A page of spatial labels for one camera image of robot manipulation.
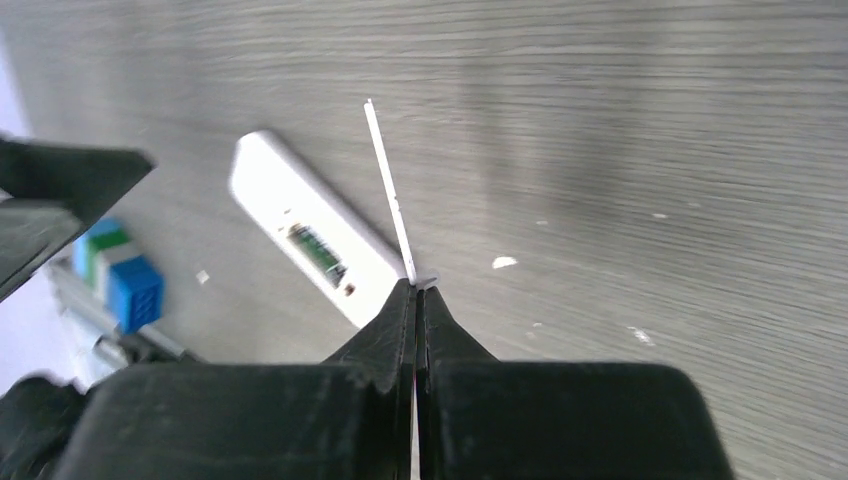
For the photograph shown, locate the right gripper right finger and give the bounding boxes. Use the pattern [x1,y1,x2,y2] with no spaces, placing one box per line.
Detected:
[415,288,734,479]

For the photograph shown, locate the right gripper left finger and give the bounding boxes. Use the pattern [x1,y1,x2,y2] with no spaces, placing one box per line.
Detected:
[54,281,415,479]

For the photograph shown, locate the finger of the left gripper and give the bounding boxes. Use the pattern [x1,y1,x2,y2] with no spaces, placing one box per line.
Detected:
[1,137,155,299]

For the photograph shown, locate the green battery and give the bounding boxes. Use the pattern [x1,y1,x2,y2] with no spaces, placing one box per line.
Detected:
[287,224,347,288]

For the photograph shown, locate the white remote control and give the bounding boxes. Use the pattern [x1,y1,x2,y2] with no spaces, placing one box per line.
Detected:
[229,130,406,328]

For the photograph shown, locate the white battery cover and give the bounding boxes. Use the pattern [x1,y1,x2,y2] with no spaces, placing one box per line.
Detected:
[363,98,440,291]

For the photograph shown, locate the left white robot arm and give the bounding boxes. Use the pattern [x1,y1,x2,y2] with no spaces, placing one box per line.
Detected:
[1,139,210,479]

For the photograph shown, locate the blue green toy brick stack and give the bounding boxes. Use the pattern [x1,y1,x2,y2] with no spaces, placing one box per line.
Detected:
[71,218,165,334]

